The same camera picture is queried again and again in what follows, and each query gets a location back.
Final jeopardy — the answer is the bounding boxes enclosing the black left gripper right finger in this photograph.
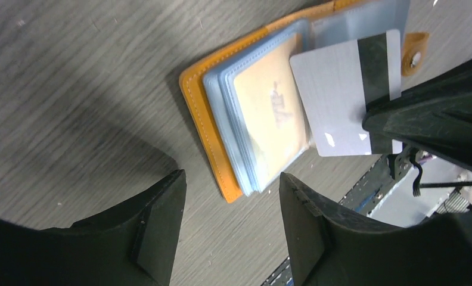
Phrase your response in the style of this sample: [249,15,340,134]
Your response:
[279,173,472,285]

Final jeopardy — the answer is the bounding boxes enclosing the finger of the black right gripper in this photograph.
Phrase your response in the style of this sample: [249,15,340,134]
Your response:
[362,59,472,171]

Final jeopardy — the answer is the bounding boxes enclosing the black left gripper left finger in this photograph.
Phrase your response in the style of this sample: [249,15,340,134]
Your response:
[0,170,187,285]

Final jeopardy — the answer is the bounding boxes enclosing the orange leather card holder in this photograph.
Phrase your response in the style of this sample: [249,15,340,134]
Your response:
[179,1,429,203]

